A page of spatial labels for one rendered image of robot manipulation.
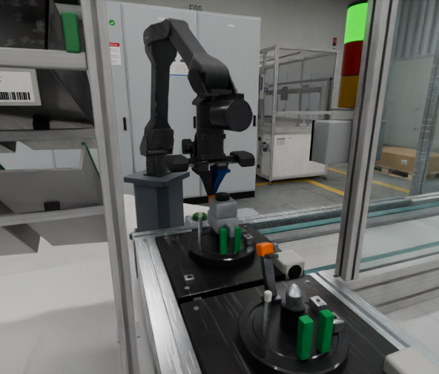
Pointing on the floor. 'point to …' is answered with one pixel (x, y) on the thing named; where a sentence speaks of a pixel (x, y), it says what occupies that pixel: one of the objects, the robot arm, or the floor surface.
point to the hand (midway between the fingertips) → (210, 184)
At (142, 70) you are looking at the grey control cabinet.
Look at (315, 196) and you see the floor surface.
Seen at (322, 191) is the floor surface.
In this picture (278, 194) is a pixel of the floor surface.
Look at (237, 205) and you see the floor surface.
